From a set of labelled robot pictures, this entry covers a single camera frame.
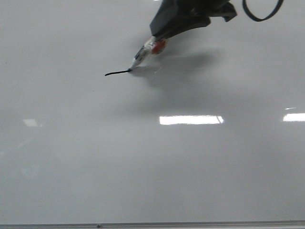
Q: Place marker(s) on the grey aluminium whiteboard frame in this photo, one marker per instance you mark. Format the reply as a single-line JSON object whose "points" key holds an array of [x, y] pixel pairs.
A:
{"points": [[286, 224]]}

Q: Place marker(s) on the black whiteboard marker with label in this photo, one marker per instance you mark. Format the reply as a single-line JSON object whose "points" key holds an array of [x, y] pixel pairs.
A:
{"points": [[152, 46]]}

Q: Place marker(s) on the white whiteboard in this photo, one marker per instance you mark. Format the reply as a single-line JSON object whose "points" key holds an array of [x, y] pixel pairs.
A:
{"points": [[211, 129]]}

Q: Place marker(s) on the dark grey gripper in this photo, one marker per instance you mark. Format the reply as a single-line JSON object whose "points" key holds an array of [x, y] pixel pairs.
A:
{"points": [[170, 21]]}

